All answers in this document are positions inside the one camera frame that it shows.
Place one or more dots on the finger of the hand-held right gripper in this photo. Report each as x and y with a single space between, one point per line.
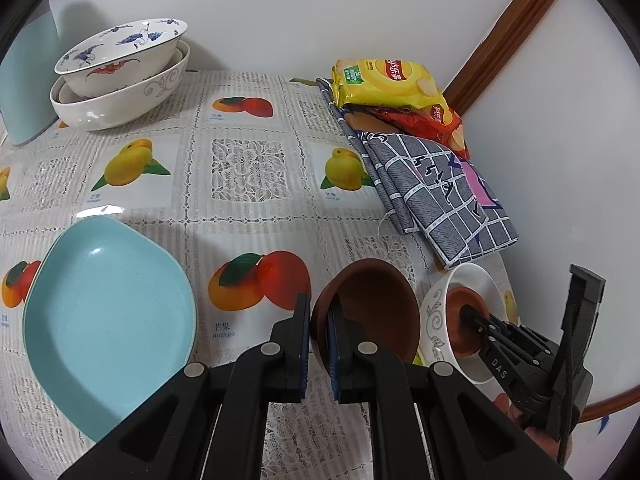
520 341
495 360

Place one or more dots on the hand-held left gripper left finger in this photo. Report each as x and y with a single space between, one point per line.
303 350

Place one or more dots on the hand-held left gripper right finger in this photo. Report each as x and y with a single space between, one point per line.
334 355

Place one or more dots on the small brown clay bowl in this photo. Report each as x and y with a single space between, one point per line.
375 300

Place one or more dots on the white porcelain bowl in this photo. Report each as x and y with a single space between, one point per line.
435 320

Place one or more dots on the light blue plastic plate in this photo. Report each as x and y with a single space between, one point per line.
110 320

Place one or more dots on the person's right hand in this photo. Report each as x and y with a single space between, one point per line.
537 441

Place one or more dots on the brown wooden baseboard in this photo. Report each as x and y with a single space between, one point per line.
615 405

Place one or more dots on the grey checked cloth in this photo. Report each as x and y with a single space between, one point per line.
430 210

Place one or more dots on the fruit print lace tablecloth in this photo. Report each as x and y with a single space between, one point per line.
240 160

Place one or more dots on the red chip bag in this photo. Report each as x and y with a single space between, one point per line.
425 120

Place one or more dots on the yellow chip bag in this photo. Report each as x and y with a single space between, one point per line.
390 85

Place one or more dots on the large white swirl bowl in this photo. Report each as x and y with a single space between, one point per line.
125 110

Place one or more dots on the blue crane patterned bowl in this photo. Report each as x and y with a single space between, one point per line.
120 40

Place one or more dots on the brown wooden corner post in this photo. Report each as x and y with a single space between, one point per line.
505 35

